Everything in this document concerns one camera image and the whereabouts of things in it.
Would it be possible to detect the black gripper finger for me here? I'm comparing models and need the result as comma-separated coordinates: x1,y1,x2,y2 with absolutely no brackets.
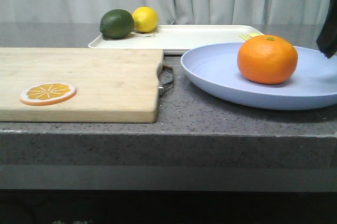
316,0,336,58

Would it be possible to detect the whole orange fruit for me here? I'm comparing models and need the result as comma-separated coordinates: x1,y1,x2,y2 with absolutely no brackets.
237,35,298,84

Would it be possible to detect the light blue plate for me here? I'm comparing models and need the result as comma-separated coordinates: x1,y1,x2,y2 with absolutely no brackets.
181,43,336,110

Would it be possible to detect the yellow print on tray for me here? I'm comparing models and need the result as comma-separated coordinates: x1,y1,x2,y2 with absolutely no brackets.
239,33,262,41

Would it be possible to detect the cream white tray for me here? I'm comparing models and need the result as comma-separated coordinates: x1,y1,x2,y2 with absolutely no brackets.
88,25,262,55

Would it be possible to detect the yellow lemon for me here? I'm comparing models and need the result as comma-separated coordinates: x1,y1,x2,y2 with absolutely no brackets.
132,6,159,33

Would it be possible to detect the green lime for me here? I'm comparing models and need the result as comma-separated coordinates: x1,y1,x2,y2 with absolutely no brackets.
100,9,135,39

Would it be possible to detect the orange slice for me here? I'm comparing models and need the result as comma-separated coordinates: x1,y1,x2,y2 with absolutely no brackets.
20,82,77,106

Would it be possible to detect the wooden cutting board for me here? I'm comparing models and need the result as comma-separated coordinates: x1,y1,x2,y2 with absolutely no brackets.
1,47,163,123

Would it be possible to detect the metal cutting board handle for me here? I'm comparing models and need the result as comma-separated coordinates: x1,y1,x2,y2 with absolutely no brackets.
158,63,174,96

